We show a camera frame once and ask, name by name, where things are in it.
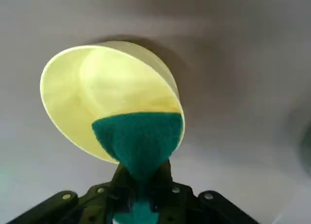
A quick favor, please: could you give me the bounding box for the green and yellow sponge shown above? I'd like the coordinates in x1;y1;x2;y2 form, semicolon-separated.
91;111;184;224

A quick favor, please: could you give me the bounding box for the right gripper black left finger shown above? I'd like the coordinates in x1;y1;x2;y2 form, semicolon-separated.
3;158;143;224

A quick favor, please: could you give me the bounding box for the small yellow bowl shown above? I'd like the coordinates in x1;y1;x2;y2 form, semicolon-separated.
39;40;186;165

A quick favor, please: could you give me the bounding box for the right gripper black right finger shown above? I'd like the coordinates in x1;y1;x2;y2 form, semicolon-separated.
143;157;262;224

